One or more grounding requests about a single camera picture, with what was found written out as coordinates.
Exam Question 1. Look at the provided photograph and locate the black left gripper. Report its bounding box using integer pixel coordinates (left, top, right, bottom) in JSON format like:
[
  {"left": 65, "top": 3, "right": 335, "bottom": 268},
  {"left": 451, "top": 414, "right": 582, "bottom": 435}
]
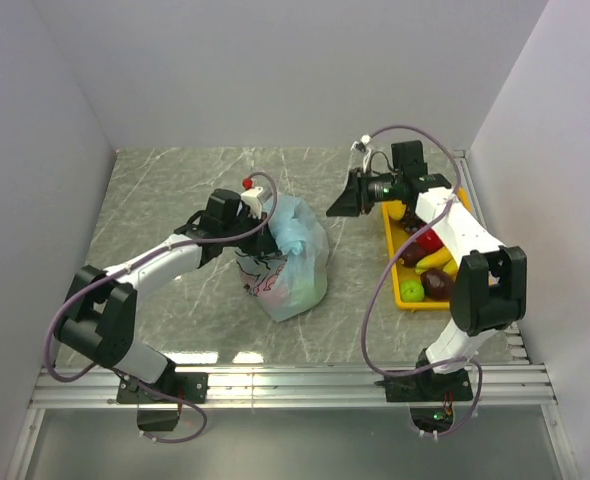
[{"left": 223, "top": 210, "right": 280, "bottom": 257}]

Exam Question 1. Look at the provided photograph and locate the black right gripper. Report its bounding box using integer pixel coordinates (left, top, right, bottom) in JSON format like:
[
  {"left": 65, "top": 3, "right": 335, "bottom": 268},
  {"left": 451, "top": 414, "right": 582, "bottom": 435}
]
[{"left": 325, "top": 168, "right": 402, "bottom": 218}]

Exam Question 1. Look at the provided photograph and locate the light blue plastic bag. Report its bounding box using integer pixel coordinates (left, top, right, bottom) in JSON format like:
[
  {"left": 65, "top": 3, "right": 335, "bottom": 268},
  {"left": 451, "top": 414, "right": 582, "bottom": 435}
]
[{"left": 235, "top": 195, "right": 329, "bottom": 322}]

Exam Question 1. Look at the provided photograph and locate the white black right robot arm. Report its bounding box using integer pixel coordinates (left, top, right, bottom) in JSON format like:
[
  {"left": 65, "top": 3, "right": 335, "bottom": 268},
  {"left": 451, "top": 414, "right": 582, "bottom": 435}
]
[{"left": 326, "top": 135, "right": 527, "bottom": 401}]

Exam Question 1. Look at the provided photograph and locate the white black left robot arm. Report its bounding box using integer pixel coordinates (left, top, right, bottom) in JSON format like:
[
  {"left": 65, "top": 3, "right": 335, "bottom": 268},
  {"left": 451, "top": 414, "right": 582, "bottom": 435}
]
[{"left": 48, "top": 186, "right": 278, "bottom": 402}]

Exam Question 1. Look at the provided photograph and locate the fake purple grape bunch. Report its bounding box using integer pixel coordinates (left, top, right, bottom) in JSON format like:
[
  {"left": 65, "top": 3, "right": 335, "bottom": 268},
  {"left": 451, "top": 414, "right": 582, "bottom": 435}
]
[{"left": 400, "top": 210, "right": 426, "bottom": 235}]

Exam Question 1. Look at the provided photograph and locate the fake dark purple plum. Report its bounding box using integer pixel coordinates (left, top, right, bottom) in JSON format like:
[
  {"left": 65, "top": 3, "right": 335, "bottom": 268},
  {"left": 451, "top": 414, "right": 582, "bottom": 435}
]
[{"left": 399, "top": 243, "right": 428, "bottom": 268}]

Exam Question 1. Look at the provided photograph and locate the fake red bell pepper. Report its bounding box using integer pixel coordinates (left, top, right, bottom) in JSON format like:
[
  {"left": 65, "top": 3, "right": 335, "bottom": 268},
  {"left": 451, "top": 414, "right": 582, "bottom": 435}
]
[{"left": 416, "top": 229, "right": 443, "bottom": 254}]

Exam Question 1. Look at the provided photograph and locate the fake dark red fruit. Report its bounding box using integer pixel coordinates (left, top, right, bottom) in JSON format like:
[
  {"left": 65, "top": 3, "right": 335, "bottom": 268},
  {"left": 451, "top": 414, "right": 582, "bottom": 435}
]
[{"left": 420, "top": 268, "right": 454, "bottom": 301}]

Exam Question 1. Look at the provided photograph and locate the yellow plastic tray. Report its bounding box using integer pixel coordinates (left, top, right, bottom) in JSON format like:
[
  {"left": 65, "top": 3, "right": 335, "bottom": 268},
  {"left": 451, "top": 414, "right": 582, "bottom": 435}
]
[{"left": 381, "top": 200, "right": 458, "bottom": 311}]

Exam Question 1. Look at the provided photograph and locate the black box under left base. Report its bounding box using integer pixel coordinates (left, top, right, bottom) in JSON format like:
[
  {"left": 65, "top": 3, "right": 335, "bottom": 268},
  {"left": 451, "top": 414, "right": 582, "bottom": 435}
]
[{"left": 136, "top": 409, "right": 180, "bottom": 433}]

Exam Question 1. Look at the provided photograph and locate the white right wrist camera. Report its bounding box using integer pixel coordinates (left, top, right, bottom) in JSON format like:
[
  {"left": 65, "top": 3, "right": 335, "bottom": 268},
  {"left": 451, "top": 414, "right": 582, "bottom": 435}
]
[{"left": 351, "top": 134, "right": 373, "bottom": 175}]

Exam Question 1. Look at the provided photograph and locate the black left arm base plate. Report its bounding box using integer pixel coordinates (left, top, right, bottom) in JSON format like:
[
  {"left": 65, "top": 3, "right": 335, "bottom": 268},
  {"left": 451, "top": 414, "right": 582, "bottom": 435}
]
[{"left": 116, "top": 372, "right": 209, "bottom": 405}]

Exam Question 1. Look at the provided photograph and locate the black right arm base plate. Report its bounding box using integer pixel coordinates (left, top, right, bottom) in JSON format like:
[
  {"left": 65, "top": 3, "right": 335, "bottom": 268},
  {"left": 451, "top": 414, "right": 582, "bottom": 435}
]
[{"left": 377, "top": 369, "right": 474, "bottom": 403}]

